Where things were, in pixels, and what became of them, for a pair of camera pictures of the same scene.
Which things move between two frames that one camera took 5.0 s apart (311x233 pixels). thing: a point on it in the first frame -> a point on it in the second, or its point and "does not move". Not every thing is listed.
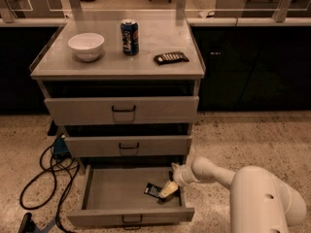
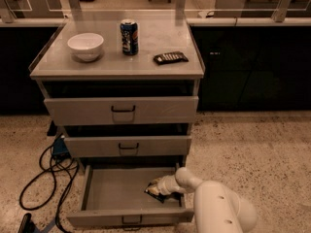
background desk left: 32,1 does not move
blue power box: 60,150 does not move
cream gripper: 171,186 -> 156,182
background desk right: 276,1 does not move
